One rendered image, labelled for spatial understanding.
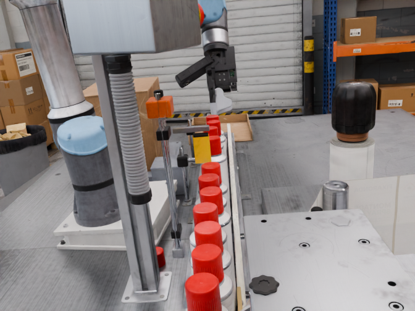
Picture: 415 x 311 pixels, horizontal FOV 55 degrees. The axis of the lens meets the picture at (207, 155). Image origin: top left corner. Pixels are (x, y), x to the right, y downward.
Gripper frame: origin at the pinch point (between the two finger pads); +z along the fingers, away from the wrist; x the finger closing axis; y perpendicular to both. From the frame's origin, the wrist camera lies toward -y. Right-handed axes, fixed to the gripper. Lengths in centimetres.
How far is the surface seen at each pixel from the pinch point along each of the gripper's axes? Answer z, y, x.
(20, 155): -32, -147, 168
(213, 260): 32, 1, -61
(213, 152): 13.8, 0.5, -24.3
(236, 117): -22, 8, 78
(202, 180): 21.8, -0.7, -43.2
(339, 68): -151, 144, 361
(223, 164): 16.4, 2.3, -23.0
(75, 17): -1, -16, -55
